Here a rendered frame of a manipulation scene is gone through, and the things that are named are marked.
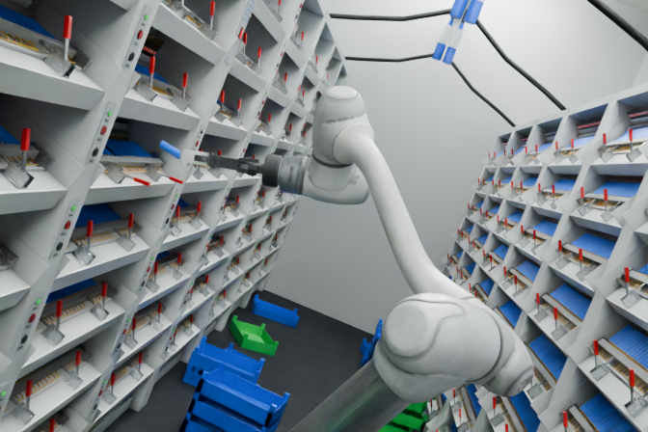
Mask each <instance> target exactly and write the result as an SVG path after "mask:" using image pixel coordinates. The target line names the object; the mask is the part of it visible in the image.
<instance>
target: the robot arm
mask: <svg viewBox="0 0 648 432"><path fill-rule="evenodd" d="M311 141H312V153H311V157H307V156H300V155H293V156H292V155H289V154H286V155H285V157H284V158H283V157H282V156H281V155H276V154H270V153H269V154H267V155H266V157H265V160H264V164H260V163H258V161H259V160H258V159H252V158H251V159H247V158H238V159H236V158H230V157H225V156H221V155H213V153H212V151H210V152H209V153H207V152H201V151H195V150H190V149H185V148H182V149H181V152H180V157H179V161H180V162H186V163H192V164H198V165H204V166H210V167H211V169H214V167H219V168H224V169H230V170H236V171H237V172H238V173H242V174H247V175H248V176H257V174H262V178H261V181H262V184H263V185H265V186H271V187H278V186H280V190H281V191H282V192H286V193H292V194H297V195H303V196H307V197H309V198H312V199H313V200H316V201H319V202H323V203H334V204H361V203H364V202H365V201H366V200H367V198H368V197H369V195H370V193H371V196H372V198H373V200H374V203H375V205H376V208H377V211H378V214H379V216H380V219H381V222H382V225H383V227H384V230H385V233H386V236H387V237H388V240H389V243H390V245H391V250H392V252H393V255H394V257H395V260H396V262H397V264H398V266H399V268H400V270H401V272H402V274H403V276H404V278H405V280H406V281H407V283H408V285H409V286H410V287H411V289H412V290H413V292H414V293H415V295H413V296H410V297H407V298H405V299H403V300H401V301H400V302H398V303H397V304H396V305H394V306H393V307H392V308H391V310H390V311H389V312H388V314H387V316H386V318H385V320H384V323H383V327H382V334H381V337H380V339H379V340H378V341H377V343H376V345H375V349H374V352H373V358H372V359H371V360H370V361H369V362H368V363H367V364H365V365H364V366H363V367H362V368H361V369H360V370H358V371H357V372H356V373H355V374H354V375H353V376H352V377H350V378H349V379H348V380H347V381H346V382H345V383H344V384H342V385H341V386H340V387H339V388H338V389H337V390H336V391H334V392H333V393H332V394H331V395H330V396H329V397H327V398H326V399H325V400H324V401H323V402H322V403H321V404H319V405H318V406H317V407H316V408H315V409H314V410H313V411H312V412H310V413H309V414H308V415H307V416H306V417H305V418H303V419H302V420H301V421H300V422H299V423H298V424H297V425H295V426H294V427H293V428H292V429H291V430H290V431H289V432H378V431H379V430H380V429H381V428H382V427H384V426H385V425H386V424H387V423H388V422H390V421H391V420H392V419H394V418H395V417H396V416H397V415H398V414H400V413H401V412H402V411H403V410H404V409H406V408H407V407H408V406H409V405H410V404H412V403H422V402H426V401H428V400H430V399H431V398H433V397H435V396H437V395H439V394H441V393H443V392H446V391H448V390H450V389H453V388H455V387H457V386H459V385H462V384H463V383H465V382H468V383H472V384H475V385H482V386H483V387H484V388H485V389H486V390H487V391H489V392H492V393H494V394H497V395H500V396H503V397H507V396H515V395H517V394H518V393H520V392H521V391H522V390H523V389H524V388H525V387H526V386H527V385H528V384H529V383H530V381H531V380H532V378H533V376H534V372H533V369H534V365H533V362H532V360H531V357H530V355H529V354H528V352H527V349H526V347H525V345H524V344H523V342H522V341H521V340H520V339H519V337H518V336H517V335H516V334H515V333H514V332H513V331H512V330H511V329H510V327H509V326H508V325H507V324H506V323H505V322H504V321H503V320H502V319H501V318H500V317H499V316H498V315H497V314H496V313H495V312H494V311H492V310H491V309H490V308H488V307H487V306H486V305H484V304H483V303H482V302H481V301H479V300H478V299H477V298H476V297H475V296H473V295H472V294H470V293H469V292H468V291H467V290H465V289H464V288H462V287H461V286H459V285H458V284H456V283H455V282H453V281H452V280H450V279H449V278H448V277H446V276H445V275H444V274H442V273H441V272H440V271H439V270H438V269H437V268H436V267H435V266H434V264H433V263H432V262H431V260H430V259H429V257H428V256H427V254H426V252H425V251H424V249H423V247H422V245H421V243H420V241H419V237H418V235H417V232H416V230H415V228H414V225H413V223H412V221H411V218H410V216H409V213H408V211H407V209H406V206H405V204H404V202H403V200H402V198H401V195H400V193H399V191H398V188H397V186H396V184H395V181H394V179H393V177H392V173H391V171H390V169H389V167H388V165H387V163H386V161H385V159H384V157H383V155H382V154H381V152H380V151H379V149H378V148H377V147H376V146H375V145H374V143H373V142H374V131H373V129H372V127H371V126H370V124H369V121H368V118H367V114H366V113H365V105H364V102H363V99H362V97H361V95H360V94H359V93H358V92H357V91H355V90H354V89H353V88H350V87H346V86H336V87H333V88H330V89H329V90H328V91H327V92H325V93H324V94H323V95H322V96H321V97H320V99H319V101H318V103H317V106H316V109H315V113H314V118H313V124H312V135H311Z"/></svg>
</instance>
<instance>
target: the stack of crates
mask: <svg viewBox="0 0 648 432"><path fill-rule="evenodd" d="M225 366H226V363H224V362H220V364H219V366H218V368H217V369H215V370H213V371H211V372H210V373H209V372H207V371H204V372H203V373H202V376H201V379H200V381H199V384H198V385H197V388H196V390H195V393H194V396H193V398H192V401H191V403H190V406H189V408H188V411H187V413H186V416H185V418H184V421H183V423H182V425H181V427H180V430H179V432H276V430H277V427H278V425H279V422H280V420H281V417H282V415H283V412H284V408H285V406H286V403H287V401H288V398H289V397H290V393H288V392H286V393H285V394H284V395H283V397H281V396H279V395H277V394H275V393H273V392H271V391H268V390H266V389H264V388H262V387H260V386H258V385H256V384H254V383H252V382H250V381H248V380H246V379H243V378H241V377H239V376H237V375H235V374H233V373H231V372H229V371H227V370H225V369H224V368H225Z"/></svg>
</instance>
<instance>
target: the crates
mask: <svg viewBox="0 0 648 432"><path fill-rule="evenodd" d="M252 313H254V314H257V315H260V316H263V317H265V318H268V319H271V320H274V321H276V322H279V323H282V324H284V325H286V326H289V327H292V328H296V325H297V323H298V320H299V318H300V316H298V315H297V314H296V313H297V309H295V310H294V311H291V310H287V309H284V308H281V307H279V306H276V305H273V304H271V303H268V302H265V301H262V300H260V299H258V295H257V294H256V296H255V299H254V301H253V303H252ZM236 318H237V316H236V315H234V316H233V318H232V320H231V322H230V324H229V329H230V331H231V332H232V334H233V336H234V338H235V339H236V341H237V343H238V344H239V346H240V347H241V348H245V349H249V350H252V351H256V352H259V353H262V354H266V355H270V356H273V357H274V355H275V352H276V350H277V347H278V345H279V343H278V342H277V341H275V342H274V341H273V340H272V339H271V338H270V337H269V335H268V334H267V332H266V331H265V330H264V328H265V324H263V323H262V324H261V326H260V327H258V326H256V325H252V324H249V323H245V322H242V321H238V320H236ZM382 322H383V319H379V322H378V324H377V326H376V329H375V330H376V332H375V334H374V337H373V339H372V343H366V338H364V339H363V342H362V344H361V347H360V350H361V352H362V353H363V357H362V360H361V368H362V367H363V366H364V365H365V364H367V363H368V362H369V361H370V360H371V359H372V358H373V352H374V349H375V345H376V343H377V341H378V340H379V339H380V337H381V334H382V327H383V323H382ZM206 339H207V337H202V340H201V342H200V344H199V345H198V346H196V347H195V350H194V351H193V352H192V354H191V356H190V359H189V362H188V364H187V366H186V368H187V370H186V372H185V375H184V377H183V380H182V382H184V383H187V384H189V385H192V386H195V387H196V386H197V385H198V384H199V381H200V379H201V376H202V374H203V372H204V371H207V372H209V373H210V372H211V371H213V370H215V369H217V368H218V366H219V364H220V362H224V363H226V366H225V368H224V369H225V370H227V371H229V372H231V373H233V374H235V375H237V376H239V377H241V378H243V379H246V380H248V381H250V382H252V383H254V384H256V382H257V378H258V376H259V374H260V372H261V370H262V368H263V365H264V362H265V359H263V358H261V359H260V360H259V362H258V361H256V360H254V359H252V358H250V357H248V356H246V355H244V354H242V353H240V352H238V351H236V350H234V349H232V348H233V345H234V344H233V343H230V344H229V347H228V348H225V349H221V348H219V347H216V346H214V345H211V344H209V343H206ZM361 368H360V369H361ZM256 385H258V386H259V384H256ZM427 403H428V401H426V402H422V403H412V404H410V405H409V406H408V407H407V408H406V409H404V410H403V411H402V412H401V413H400V414H398V415H397V416H396V417H395V418H393V419H392V420H391V421H390V422H388V423H387V424H386V425H385V426H384V427H382V428H381V429H380V430H379V431H378V432H413V429H415V430H417V431H420V432H422V431H423V429H424V426H425V424H426V422H427V420H428V415H423V412H424V410H425V408H426V405H427Z"/></svg>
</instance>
